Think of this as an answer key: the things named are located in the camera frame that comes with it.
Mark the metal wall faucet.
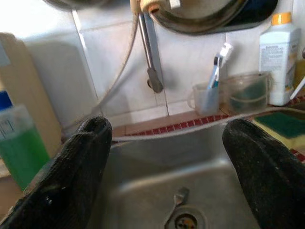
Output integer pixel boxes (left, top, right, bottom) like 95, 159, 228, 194
130, 0, 182, 94

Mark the white faucet hose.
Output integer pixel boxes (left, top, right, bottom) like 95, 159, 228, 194
91, 13, 142, 115

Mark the green yellow dish sponge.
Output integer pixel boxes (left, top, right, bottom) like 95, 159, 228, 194
252, 111, 305, 149

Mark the clear plastic measuring jug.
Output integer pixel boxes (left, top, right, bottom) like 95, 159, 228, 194
223, 71, 272, 114

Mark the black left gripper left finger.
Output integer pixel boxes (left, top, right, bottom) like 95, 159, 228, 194
0, 115, 112, 229

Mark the hanging dark metal pan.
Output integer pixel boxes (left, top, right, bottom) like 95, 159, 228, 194
150, 0, 279, 36

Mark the beige water ionizer appliance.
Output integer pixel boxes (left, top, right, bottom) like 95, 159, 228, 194
0, 32, 62, 158

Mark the steel sink basin with drain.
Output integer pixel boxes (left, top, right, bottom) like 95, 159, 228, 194
88, 114, 263, 229

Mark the white toothbrush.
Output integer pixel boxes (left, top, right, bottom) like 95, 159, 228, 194
215, 42, 234, 84

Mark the yellow plastic container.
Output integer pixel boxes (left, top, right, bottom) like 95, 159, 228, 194
295, 59, 305, 92

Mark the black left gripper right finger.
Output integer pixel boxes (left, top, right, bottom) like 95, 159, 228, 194
223, 118, 305, 229

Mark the clear plastic toothbrush cup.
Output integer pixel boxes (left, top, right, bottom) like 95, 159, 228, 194
188, 82, 221, 115

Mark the sink drain strainer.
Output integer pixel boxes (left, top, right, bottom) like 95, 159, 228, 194
164, 205, 208, 229

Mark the white bottle orange cap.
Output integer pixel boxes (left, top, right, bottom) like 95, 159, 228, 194
259, 11, 301, 106

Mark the green dish soap bottle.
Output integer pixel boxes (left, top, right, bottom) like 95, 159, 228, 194
0, 90, 51, 191

